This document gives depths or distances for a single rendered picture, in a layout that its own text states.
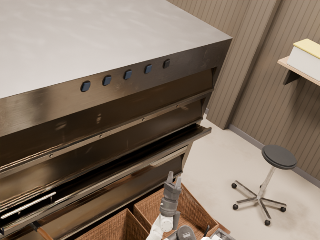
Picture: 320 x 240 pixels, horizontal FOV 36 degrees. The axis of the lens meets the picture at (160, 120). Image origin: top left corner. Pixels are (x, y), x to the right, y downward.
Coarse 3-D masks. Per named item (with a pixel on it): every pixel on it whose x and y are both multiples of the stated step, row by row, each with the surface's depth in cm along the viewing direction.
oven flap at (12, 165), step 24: (144, 96) 298; (168, 96) 317; (192, 96) 335; (72, 120) 256; (96, 120) 270; (120, 120) 285; (0, 144) 224; (24, 144) 235; (48, 144) 246; (72, 144) 257; (0, 168) 226
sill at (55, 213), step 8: (176, 152) 376; (160, 160) 362; (144, 168) 349; (128, 176) 336; (112, 184) 325; (96, 192) 314; (80, 200) 305; (64, 208) 295; (48, 216) 286; (16, 232) 270
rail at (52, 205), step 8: (208, 128) 363; (192, 136) 348; (176, 144) 334; (160, 152) 321; (144, 160) 310; (128, 168) 299; (112, 176) 289; (96, 184) 279; (80, 192) 270; (64, 200) 262; (40, 208) 252; (48, 208) 254; (24, 216) 245; (32, 216) 247; (8, 224) 238; (16, 224) 240
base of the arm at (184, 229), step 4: (180, 228) 271; (184, 228) 272; (188, 228) 272; (180, 232) 270; (184, 232) 271; (188, 232) 271; (192, 232) 272; (180, 236) 270; (184, 236) 270; (188, 236) 270; (192, 236) 271
